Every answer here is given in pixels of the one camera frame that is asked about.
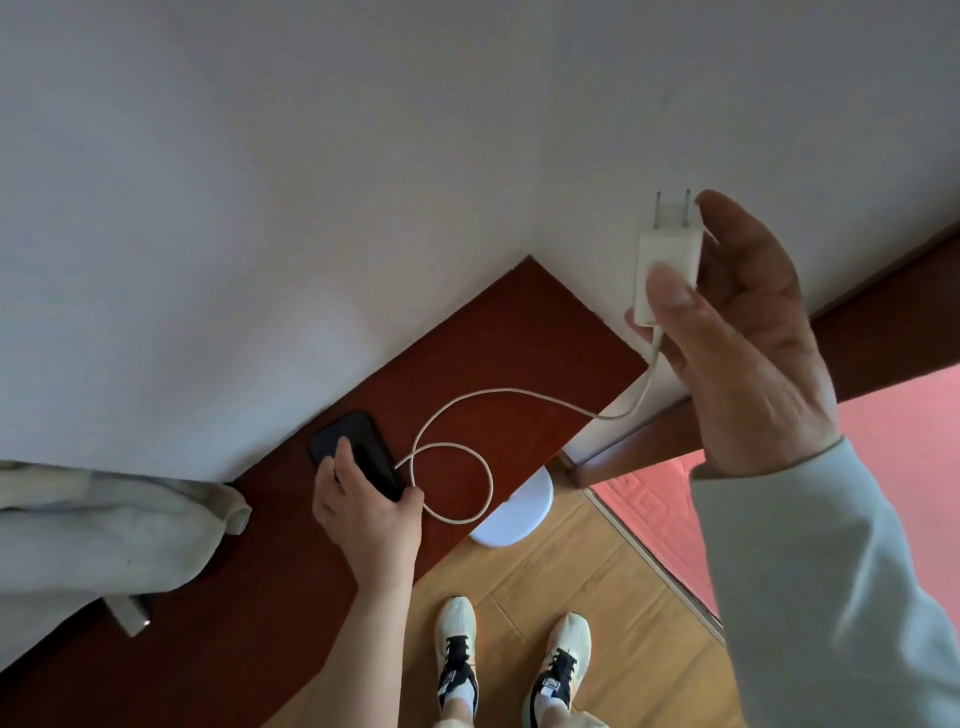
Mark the person's right white sneaker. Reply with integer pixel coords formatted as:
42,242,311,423
524,612,593,728

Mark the white charger plug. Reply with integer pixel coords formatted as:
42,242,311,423
633,189,707,330

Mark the person's left forearm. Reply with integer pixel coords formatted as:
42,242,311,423
288,576,415,728

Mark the small grey tag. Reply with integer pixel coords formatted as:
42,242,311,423
104,592,152,639

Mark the dark brown wooden frame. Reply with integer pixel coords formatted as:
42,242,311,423
573,225,960,490

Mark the person's right hand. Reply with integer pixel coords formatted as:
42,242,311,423
626,189,842,480

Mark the black smartphone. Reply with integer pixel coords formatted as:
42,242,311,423
308,411,407,504

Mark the person's right forearm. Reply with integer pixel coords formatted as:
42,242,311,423
689,436,960,728

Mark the white charging cable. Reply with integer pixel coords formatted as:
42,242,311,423
393,325,669,527

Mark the white round plastic base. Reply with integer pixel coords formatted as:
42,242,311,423
468,465,555,549

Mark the beige crumpled cloth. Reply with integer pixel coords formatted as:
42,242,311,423
0,459,253,674

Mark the metal threshold strip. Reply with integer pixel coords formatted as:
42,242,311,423
582,487,728,647

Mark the person's left white sneaker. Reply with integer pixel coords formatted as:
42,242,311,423
434,596,480,723

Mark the pink patterned mat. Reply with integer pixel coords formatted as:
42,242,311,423
590,363,960,625

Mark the person's left hand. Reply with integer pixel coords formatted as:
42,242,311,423
312,436,426,595

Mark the person's white sneaker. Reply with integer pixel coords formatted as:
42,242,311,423
524,612,593,728
434,596,480,723

